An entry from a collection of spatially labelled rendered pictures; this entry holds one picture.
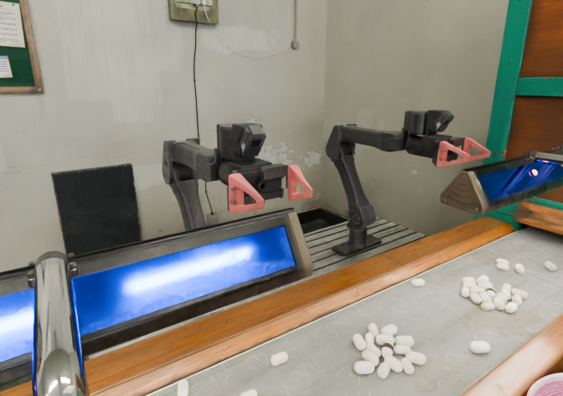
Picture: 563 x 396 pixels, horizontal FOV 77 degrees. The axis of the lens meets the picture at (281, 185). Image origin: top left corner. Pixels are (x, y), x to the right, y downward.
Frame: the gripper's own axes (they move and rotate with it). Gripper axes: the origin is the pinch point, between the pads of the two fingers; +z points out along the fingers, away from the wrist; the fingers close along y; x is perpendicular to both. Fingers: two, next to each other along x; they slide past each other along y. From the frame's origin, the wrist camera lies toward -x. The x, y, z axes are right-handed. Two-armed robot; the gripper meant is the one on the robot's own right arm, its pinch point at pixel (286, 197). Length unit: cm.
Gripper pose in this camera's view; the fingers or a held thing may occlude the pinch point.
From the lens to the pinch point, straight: 58.0
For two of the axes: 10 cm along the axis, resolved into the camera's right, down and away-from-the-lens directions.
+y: 8.2, -1.6, 5.5
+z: 5.7, 2.4, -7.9
